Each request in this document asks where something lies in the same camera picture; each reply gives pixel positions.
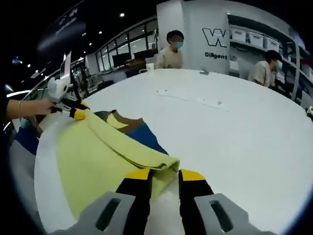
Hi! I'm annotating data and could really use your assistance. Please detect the white display board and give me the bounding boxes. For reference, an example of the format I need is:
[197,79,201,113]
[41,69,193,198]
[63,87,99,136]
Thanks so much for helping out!
[59,51,73,82]

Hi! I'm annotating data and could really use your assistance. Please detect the row of white storage boxes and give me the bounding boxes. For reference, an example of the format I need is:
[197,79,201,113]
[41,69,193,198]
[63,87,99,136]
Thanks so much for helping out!
[230,28,280,51]

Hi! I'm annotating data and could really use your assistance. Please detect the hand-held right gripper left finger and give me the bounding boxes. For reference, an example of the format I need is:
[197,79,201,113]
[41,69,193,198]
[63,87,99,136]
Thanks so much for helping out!
[48,168,151,235]

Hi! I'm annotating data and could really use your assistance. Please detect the yellow blue brown garment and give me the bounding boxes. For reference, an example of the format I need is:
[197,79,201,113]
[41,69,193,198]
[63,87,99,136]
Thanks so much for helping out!
[57,109,182,221]

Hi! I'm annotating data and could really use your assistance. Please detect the person's left hand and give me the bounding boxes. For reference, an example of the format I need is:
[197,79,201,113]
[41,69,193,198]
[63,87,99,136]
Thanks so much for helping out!
[36,98,61,116]

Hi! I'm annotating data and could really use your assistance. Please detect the dark hanging screen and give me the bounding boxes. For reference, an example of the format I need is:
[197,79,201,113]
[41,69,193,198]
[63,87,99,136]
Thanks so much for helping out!
[36,5,88,52]

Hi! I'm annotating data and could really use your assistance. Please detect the person's grey clothing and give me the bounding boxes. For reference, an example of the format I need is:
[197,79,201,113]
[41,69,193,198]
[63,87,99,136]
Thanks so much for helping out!
[8,127,42,221]

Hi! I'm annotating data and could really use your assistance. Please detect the round ceiling spotlights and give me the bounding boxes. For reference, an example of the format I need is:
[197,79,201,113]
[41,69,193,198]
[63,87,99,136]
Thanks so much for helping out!
[96,12,127,35]

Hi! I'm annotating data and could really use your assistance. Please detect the grey metal shelving rack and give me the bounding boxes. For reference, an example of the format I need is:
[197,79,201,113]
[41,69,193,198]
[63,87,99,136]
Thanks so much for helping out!
[227,14,313,100]

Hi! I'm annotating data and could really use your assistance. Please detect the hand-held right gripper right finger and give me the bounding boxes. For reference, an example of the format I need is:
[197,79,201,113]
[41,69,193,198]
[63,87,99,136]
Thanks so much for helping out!
[178,168,260,235]

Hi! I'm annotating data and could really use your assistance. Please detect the black monitor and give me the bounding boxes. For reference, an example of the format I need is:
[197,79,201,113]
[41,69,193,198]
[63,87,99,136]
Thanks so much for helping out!
[112,52,131,69]

